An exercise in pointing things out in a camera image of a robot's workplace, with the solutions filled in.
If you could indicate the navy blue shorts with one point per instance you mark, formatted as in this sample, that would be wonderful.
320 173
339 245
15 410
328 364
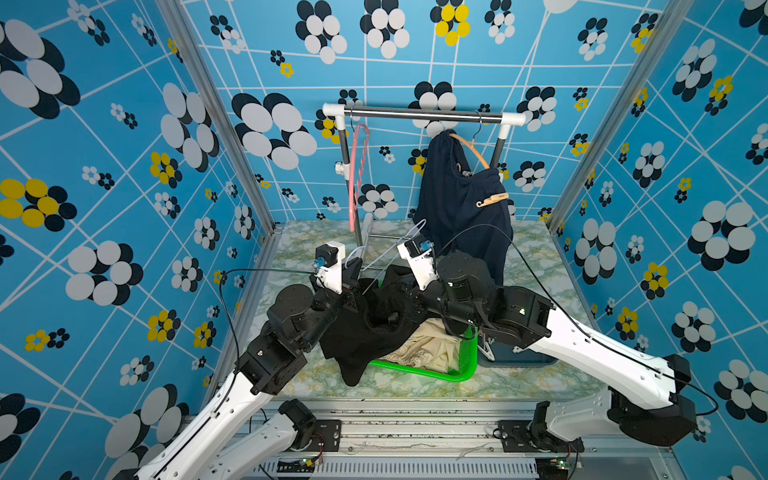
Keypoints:
450 204

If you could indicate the dark teal plastic bin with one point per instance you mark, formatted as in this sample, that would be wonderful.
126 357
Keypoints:
492 354

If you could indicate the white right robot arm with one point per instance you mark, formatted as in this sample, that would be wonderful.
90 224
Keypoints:
643 394

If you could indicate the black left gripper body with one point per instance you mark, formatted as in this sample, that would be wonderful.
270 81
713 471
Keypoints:
349 294

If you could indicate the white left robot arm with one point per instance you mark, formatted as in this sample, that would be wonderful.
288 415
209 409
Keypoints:
154 443

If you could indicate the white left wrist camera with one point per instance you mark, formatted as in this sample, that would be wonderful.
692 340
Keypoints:
328 265

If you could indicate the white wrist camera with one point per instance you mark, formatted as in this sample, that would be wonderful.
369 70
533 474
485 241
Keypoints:
419 254
328 265

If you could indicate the pink plastic hanger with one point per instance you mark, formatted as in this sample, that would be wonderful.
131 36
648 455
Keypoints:
357 159

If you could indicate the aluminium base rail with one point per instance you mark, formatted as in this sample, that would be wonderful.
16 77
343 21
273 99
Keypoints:
422 437

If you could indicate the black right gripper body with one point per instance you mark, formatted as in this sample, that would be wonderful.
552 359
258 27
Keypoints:
423 303

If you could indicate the white metal clothes rack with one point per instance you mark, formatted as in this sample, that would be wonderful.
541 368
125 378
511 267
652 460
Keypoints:
340 114

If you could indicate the green plastic basket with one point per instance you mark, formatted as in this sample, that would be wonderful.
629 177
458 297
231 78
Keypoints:
466 357

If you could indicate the black shorts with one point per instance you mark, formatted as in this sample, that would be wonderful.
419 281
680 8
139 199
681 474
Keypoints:
354 340

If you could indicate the beige shorts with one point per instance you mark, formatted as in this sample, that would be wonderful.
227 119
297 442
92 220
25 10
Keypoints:
430 348

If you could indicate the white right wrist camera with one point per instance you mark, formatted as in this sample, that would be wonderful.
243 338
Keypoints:
419 254

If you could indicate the wooden clothespin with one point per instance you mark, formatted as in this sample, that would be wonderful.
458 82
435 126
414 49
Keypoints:
492 199

